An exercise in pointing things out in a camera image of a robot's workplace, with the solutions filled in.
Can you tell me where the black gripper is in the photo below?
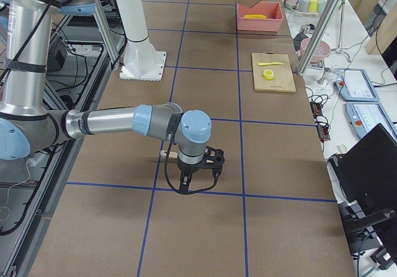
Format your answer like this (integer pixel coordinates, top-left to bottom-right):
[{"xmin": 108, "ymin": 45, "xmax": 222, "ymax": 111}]
[{"xmin": 177, "ymin": 146, "xmax": 225, "ymax": 195}]

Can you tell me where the black monitor with stand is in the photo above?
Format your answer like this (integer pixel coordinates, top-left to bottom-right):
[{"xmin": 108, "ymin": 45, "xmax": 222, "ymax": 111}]
[{"xmin": 329, "ymin": 124, "xmax": 396, "ymax": 270}]

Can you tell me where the yellow toy corn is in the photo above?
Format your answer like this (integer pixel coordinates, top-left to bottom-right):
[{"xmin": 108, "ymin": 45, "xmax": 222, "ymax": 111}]
[{"xmin": 243, "ymin": 14, "xmax": 267, "ymax": 19}]

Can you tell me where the pink cup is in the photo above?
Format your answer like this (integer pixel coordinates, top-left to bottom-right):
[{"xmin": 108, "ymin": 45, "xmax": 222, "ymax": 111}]
[{"xmin": 284, "ymin": 0, "xmax": 299, "ymax": 9}]

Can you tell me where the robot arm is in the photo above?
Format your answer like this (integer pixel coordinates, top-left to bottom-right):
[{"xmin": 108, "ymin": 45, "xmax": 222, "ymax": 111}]
[{"xmin": 1, "ymin": 0, "xmax": 225, "ymax": 195}]

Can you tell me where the black power strip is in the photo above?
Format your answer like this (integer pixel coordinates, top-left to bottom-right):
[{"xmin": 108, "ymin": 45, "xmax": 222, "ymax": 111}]
[{"xmin": 310, "ymin": 102, "xmax": 331, "ymax": 142}]

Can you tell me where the aluminium frame post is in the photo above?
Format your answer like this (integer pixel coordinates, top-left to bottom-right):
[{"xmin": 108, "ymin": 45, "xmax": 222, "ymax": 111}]
[{"xmin": 297, "ymin": 0, "xmax": 341, "ymax": 76}]

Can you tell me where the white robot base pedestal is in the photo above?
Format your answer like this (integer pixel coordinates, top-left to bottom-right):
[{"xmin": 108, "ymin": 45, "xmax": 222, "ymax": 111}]
[{"xmin": 116, "ymin": 0, "xmax": 166, "ymax": 81}]

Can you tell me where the dark grey cloth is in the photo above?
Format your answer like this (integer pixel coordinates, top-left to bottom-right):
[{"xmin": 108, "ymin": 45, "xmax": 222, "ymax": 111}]
[{"xmin": 293, "ymin": 32, "xmax": 308, "ymax": 51}]

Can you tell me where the wooden cutting board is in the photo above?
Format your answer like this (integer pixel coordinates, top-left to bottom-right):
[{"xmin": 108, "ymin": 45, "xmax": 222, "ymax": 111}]
[{"xmin": 251, "ymin": 53, "xmax": 297, "ymax": 93}]

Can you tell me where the lower teach pendant tablet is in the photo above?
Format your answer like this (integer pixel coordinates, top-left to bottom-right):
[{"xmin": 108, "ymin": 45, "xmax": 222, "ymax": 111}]
[{"xmin": 345, "ymin": 102, "xmax": 396, "ymax": 140}]

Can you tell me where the yellow cup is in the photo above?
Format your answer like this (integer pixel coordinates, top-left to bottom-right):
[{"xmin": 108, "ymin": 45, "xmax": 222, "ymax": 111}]
[{"xmin": 308, "ymin": 0, "xmax": 318, "ymax": 13}]

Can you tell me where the upper teach pendant tablet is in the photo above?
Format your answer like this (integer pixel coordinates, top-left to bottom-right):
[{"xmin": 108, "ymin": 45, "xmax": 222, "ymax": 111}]
[{"xmin": 334, "ymin": 68, "xmax": 380, "ymax": 102}]

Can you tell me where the pink plastic bin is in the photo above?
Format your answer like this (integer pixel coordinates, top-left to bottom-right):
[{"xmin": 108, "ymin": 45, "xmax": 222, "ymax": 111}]
[{"xmin": 236, "ymin": 1, "xmax": 284, "ymax": 32}]

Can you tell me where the small kitchen scale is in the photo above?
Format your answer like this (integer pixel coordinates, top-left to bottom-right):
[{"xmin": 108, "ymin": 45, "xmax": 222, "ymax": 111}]
[{"xmin": 306, "ymin": 61, "xmax": 325, "ymax": 71}]

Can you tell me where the small metal jigger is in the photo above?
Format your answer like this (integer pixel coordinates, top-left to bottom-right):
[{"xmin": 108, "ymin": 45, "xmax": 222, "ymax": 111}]
[{"xmin": 299, "ymin": 24, "xmax": 316, "ymax": 35}]

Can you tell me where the white tripod stand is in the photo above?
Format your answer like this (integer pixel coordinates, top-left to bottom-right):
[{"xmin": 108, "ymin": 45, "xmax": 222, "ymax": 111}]
[{"xmin": 331, "ymin": 0, "xmax": 352, "ymax": 63}]

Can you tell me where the yellow toy knife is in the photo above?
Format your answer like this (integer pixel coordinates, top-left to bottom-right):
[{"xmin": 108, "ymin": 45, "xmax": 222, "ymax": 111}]
[{"xmin": 257, "ymin": 61, "xmax": 285, "ymax": 66}]

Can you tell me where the yellow toy lemon slice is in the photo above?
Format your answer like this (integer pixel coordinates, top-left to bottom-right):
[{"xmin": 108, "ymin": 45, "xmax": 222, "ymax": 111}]
[{"xmin": 262, "ymin": 69, "xmax": 274, "ymax": 80}]

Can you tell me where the light blue cup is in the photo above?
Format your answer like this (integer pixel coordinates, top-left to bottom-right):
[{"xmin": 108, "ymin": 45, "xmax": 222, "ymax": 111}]
[{"xmin": 298, "ymin": 0, "xmax": 310, "ymax": 12}]

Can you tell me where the pink bowl with ice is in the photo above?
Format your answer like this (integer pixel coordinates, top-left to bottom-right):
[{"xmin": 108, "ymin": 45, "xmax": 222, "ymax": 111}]
[{"xmin": 300, "ymin": 38, "xmax": 331, "ymax": 63}]

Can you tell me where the teach pendant tablet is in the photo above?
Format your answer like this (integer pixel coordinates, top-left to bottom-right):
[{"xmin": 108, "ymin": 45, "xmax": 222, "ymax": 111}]
[
  {"xmin": 334, "ymin": 68, "xmax": 380, "ymax": 102},
  {"xmin": 345, "ymin": 102, "xmax": 396, "ymax": 140}
]

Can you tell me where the beige hand brush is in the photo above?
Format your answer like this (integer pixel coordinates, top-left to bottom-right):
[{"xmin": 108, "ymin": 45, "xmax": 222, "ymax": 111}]
[{"xmin": 160, "ymin": 150, "xmax": 177, "ymax": 160}]

